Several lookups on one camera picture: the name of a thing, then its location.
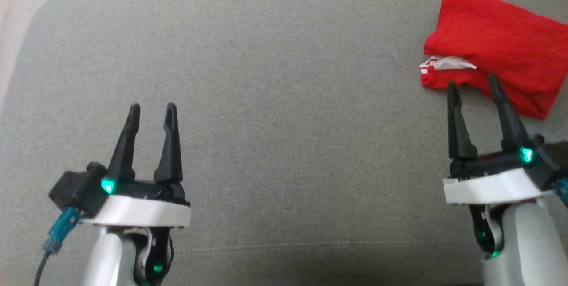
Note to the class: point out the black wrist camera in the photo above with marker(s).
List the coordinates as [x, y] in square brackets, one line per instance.
[73, 190]
[560, 157]

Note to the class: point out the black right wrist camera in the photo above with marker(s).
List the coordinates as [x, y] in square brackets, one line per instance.
[560, 157]

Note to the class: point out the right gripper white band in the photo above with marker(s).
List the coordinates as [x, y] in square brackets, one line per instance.
[492, 186]

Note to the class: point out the red basketball jersey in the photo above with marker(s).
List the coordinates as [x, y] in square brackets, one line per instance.
[501, 37]

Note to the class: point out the grey fabric sofa seat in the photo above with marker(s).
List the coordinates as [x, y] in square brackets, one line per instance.
[288, 99]

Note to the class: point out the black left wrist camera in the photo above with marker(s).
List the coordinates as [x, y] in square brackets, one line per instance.
[73, 190]

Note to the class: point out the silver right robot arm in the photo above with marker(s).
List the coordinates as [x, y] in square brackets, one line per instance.
[528, 246]

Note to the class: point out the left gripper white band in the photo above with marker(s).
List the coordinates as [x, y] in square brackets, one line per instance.
[137, 210]

